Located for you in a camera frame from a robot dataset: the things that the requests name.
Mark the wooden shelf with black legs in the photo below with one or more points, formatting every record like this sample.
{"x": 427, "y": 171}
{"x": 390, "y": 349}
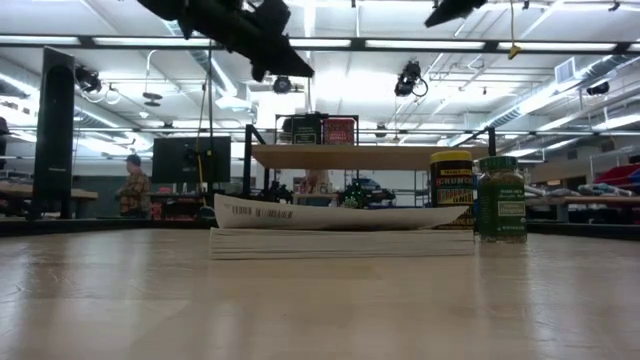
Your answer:
{"x": 360, "y": 157}

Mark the black ceiling spotlight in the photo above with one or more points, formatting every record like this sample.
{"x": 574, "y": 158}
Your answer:
{"x": 598, "y": 88}
{"x": 282, "y": 85}

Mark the yellow-lid spice jar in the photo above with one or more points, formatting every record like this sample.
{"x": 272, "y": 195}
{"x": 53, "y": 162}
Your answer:
{"x": 452, "y": 185}

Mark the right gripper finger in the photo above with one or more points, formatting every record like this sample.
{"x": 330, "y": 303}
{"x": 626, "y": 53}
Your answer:
{"x": 457, "y": 7}

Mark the red spice tin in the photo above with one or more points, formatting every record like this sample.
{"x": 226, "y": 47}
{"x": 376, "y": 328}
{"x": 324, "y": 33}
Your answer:
{"x": 338, "y": 132}

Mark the green and black machine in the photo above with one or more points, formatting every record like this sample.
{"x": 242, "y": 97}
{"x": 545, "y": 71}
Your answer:
{"x": 357, "y": 195}

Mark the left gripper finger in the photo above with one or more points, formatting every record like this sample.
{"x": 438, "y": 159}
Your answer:
{"x": 280, "y": 62}

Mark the thin stand with round base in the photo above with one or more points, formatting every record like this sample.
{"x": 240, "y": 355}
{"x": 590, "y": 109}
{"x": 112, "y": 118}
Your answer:
{"x": 206, "y": 214}

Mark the person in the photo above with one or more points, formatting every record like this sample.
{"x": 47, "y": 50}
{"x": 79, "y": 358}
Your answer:
{"x": 134, "y": 192}

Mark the silver ceiling air duct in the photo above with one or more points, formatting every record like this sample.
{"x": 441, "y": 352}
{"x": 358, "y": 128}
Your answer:
{"x": 600, "y": 67}

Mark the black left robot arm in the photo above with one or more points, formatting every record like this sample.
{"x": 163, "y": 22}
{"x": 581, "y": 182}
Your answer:
{"x": 160, "y": 5}

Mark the red and blue cloth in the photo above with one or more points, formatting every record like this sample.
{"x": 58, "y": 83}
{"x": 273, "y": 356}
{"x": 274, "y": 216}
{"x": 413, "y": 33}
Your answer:
{"x": 617, "y": 176}

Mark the black overhead camera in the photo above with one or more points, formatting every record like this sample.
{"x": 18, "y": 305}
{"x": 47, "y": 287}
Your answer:
{"x": 407, "y": 80}

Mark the black spice tin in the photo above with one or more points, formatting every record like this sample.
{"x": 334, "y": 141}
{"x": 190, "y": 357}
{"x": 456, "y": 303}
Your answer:
{"x": 306, "y": 131}

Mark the black beam with LED strips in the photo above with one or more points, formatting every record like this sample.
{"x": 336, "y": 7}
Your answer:
{"x": 425, "y": 44}

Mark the black column on white base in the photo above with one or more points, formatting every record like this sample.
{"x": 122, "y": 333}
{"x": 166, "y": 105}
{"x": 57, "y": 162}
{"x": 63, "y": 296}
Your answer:
{"x": 53, "y": 140}

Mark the green-lid spice jar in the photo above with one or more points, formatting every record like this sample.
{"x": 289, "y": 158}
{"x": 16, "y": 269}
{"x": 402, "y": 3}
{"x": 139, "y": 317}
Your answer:
{"x": 501, "y": 210}

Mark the black aluminium table frame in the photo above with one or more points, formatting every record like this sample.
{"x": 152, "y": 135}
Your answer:
{"x": 100, "y": 226}

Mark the wooden-top workbench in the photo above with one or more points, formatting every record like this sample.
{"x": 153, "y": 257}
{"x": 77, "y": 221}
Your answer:
{"x": 82, "y": 194}
{"x": 600, "y": 200}

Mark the black monitor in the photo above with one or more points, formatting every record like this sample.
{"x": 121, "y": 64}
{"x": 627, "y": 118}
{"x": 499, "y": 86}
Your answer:
{"x": 175, "y": 160}

